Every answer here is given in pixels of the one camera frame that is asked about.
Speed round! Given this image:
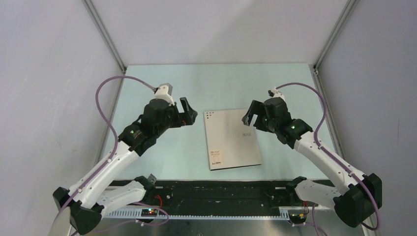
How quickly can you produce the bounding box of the left aluminium corner post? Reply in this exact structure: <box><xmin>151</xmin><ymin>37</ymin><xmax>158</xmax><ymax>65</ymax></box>
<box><xmin>82</xmin><ymin>0</ymin><xmax>127</xmax><ymax>74</ymax></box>

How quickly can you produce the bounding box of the right aluminium corner post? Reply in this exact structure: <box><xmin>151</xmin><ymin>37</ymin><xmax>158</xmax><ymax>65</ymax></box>
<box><xmin>313</xmin><ymin>0</ymin><xmax>360</xmax><ymax>71</ymax></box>

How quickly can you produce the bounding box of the beige and black file folder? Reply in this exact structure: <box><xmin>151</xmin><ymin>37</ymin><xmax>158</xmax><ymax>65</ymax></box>
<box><xmin>204</xmin><ymin>109</ymin><xmax>262</xmax><ymax>171</ymax></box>

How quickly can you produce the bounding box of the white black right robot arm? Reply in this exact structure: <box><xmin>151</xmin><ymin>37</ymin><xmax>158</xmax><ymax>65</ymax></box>
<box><xmin>242</xmin><ymin>97</ymin><xmax>382</xmax><ymax>228</ymax></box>

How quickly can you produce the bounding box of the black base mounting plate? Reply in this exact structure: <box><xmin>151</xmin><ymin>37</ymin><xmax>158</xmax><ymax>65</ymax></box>
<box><xmin>111</xmin><ymin>179</ymin><xmax>336</xmax><ymax>217</ymax></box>

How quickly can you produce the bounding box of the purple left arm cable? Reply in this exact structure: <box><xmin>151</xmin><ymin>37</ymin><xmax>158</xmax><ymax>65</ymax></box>
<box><xmin>54</xmin><ymin>75</ymin><xmax>170</xmax><ymax>236</ymax></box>

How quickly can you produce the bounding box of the controller board with leds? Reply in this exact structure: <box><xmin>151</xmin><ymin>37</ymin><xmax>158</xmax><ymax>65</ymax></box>
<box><xmin>141</xmin><ymin>208</ymin><xmax>159</xmax><ymax>217</ymax></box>
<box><xmin>288</xmin><ymin>213</ymin><xmax>308</xmax><ymax>225</ymax></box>

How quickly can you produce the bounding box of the aluminium frame rail front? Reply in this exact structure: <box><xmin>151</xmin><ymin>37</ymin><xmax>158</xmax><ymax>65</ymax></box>
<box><xmin>74</xmin><ymin>186</ymin><xmax>371</xmax><ymax>222</ymax></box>

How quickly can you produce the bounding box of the aluminium corner post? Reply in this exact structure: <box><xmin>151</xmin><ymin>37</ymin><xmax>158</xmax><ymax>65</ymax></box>
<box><xmin>82</xmin><ymin>0</ymin><xmax>127</xmax><ymax>74</ymax></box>
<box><xmin>313</xmin><ymin>0</ymin><xmax>360</xmax><ymax>71</ymax></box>

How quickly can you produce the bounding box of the right controller board with leds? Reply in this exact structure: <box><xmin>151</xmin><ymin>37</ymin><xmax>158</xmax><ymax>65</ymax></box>
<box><xmin>288</xmin><ymin>213</ymin><xmax>308</xmax><ymax>225</ymax></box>

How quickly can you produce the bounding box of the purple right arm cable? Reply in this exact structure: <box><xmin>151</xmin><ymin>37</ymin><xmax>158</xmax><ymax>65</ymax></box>
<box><xmin>268</xmin><ymin>82</ymin><xmax>383</xmax><ymax>236</ymax></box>

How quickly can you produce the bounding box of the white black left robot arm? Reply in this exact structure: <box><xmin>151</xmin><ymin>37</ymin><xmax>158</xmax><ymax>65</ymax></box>
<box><xmin>53</xmin><ymin>97</ymin><xmax>198</xmax><ymax>236</ymax></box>

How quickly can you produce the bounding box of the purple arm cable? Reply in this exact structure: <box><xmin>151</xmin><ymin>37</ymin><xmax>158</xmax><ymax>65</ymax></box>
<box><xmin>268</xmin><ymin>82</ymin><xmax>383</xmax><ymax>236</ymax></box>
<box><xmin>54</xmin><ymin>75</ymin><xmax>170</xmax><ymax>236</ymax></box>

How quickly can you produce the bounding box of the left controller board with leds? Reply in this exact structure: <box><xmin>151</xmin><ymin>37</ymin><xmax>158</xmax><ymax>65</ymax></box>
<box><xmin>141</xmin><ymin>208</ymin><xmax>159</xmax><ymax>217</ymax></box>

